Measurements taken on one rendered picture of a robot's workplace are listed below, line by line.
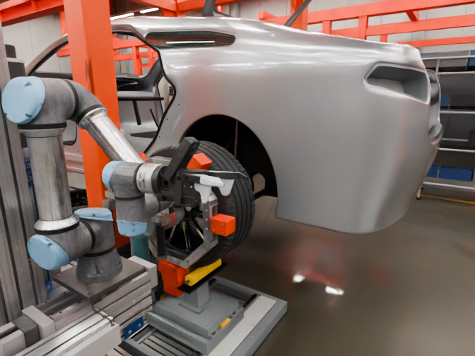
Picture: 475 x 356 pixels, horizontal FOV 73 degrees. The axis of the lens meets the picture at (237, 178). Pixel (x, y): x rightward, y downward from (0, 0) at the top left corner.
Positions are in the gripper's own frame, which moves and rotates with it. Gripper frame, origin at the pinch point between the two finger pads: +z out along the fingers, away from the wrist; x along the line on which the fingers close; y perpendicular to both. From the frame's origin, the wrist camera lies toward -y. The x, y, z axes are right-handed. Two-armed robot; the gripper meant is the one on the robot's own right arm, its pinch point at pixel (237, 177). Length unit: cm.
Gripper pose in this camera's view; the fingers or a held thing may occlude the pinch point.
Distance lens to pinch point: 71.8
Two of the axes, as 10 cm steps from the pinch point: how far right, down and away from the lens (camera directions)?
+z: 9.4, 0.9, -3.3
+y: -0.5, 9.9, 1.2
